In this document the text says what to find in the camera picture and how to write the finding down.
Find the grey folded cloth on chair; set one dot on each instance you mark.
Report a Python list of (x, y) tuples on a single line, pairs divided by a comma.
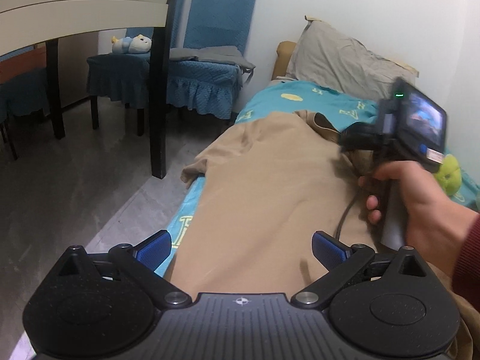
[(230, 55)]

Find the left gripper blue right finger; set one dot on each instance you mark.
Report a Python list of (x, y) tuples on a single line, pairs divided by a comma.
[(346, 266)]

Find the grey pillow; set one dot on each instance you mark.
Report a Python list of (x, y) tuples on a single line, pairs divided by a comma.
[(331, 59)]

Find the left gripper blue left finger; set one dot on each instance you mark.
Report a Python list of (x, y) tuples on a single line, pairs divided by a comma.
[(138, 264)]

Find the red sleeve forearm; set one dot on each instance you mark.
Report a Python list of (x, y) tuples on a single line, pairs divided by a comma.
[(466, 276)]

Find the blue covered chair far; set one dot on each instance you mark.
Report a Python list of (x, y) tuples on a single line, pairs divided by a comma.
[(124, 78)]

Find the person's right hand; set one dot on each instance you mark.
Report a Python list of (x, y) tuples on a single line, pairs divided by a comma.
[(437, 226)]

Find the white table with black legs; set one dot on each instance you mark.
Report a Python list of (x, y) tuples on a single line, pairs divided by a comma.
[(69, 30)]

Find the tan t-shirt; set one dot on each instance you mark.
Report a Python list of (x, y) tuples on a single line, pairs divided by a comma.
[(248, 251)]

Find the blue covered chair near bed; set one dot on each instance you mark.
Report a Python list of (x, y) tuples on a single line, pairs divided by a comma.
[(205, 74)]

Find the green and cream plush toy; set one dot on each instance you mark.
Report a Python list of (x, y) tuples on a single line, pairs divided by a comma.
[(449, 175)]

